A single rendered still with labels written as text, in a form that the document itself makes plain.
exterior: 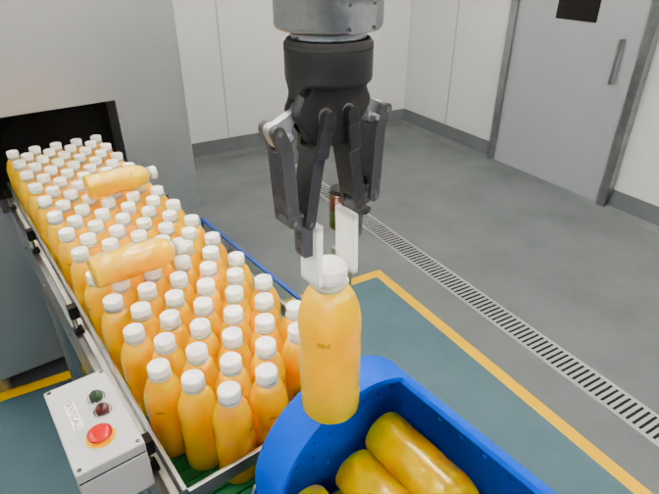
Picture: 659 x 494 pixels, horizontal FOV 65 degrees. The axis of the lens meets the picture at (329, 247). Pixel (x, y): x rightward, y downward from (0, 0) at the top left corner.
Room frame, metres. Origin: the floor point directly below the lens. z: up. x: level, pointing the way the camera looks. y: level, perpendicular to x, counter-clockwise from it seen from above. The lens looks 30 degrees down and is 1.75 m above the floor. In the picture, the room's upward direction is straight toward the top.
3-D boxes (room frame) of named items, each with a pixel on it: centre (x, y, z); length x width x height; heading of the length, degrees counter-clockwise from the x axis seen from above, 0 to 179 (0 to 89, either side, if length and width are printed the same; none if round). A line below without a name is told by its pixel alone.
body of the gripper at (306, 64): (0.46, 0.00, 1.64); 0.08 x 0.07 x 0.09; 127
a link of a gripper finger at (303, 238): (0.43, 0.03, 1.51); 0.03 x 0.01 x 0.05; 127
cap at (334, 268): (0.46, 0.00, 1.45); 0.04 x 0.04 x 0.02
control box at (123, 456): (0.58, 0.38, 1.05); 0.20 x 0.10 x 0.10; 37
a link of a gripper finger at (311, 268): (0.44, 0.02, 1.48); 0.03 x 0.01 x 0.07; 37
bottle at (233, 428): (0.63, 0.17, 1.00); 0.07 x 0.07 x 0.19
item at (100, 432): (0.54, 0.35, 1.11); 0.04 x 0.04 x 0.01
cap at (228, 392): (0.63, 0.17, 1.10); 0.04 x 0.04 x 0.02
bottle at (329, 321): (0.46, 0.00, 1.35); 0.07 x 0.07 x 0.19
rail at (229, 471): (0.65, 0.07, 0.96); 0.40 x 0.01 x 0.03; 127
